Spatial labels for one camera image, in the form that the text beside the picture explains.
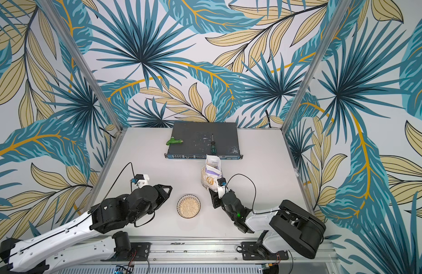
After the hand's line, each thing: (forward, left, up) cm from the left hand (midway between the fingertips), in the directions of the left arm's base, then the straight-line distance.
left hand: (171, 193), depth 69 cm
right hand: (+6, -13, -13) cm, 20 cm away
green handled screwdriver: (+36, -17, -14) cm, 42 cm away
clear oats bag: (+9, -16, +2) cm, 18 cm away
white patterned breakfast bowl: (0, -6, -15) cm, 16 cm away
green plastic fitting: (+41, +8, -15) cm, 44 cm away
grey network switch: (+45, -6, -16) cm, 48 cm away
